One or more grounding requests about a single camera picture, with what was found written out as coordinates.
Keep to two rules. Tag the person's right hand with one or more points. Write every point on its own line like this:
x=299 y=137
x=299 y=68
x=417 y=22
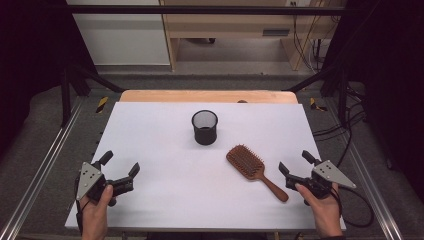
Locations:
x=320 y=210

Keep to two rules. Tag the white table cover sheet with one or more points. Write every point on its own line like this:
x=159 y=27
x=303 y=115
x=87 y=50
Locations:
x=186 y=186

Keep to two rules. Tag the yellow black floor tape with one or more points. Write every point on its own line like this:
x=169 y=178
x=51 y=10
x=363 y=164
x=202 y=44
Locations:
x=314 y=104
x=102 y=104

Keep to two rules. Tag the aluminium floor rail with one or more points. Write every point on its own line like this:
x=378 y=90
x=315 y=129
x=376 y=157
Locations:
x=43 y=170
x=373 y=186

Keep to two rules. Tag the brown wooden paddle hairbrush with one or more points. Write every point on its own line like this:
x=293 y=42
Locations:
x=246 y=162

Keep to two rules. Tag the beige wooden desk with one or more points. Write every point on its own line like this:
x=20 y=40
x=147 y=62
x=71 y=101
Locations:
x=233 y=25

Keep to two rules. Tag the person's left hand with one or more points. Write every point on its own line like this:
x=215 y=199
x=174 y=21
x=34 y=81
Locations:
x=96 y=213

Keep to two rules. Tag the black curtain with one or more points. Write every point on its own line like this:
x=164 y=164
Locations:
x=30 y=66
x=393 y=83

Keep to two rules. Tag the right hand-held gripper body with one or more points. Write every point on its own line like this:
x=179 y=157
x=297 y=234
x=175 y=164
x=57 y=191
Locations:
x=328 y=178

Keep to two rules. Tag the black metal frame bar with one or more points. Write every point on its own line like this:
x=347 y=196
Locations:
x=200 y=9

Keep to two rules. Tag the black diagonal frame strut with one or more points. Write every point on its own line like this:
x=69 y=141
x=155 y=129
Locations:
x=320 y=78
x=90 y=78

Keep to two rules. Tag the black mesh cup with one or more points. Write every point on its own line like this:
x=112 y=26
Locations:
x=204 y=131

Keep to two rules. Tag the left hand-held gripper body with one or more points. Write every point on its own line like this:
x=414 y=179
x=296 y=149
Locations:
x=89 y=180

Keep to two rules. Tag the light wooden table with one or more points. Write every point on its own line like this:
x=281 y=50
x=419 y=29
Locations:
x=200 y=96

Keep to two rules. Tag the white cabinet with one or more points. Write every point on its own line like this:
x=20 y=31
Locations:
x=123 y=40

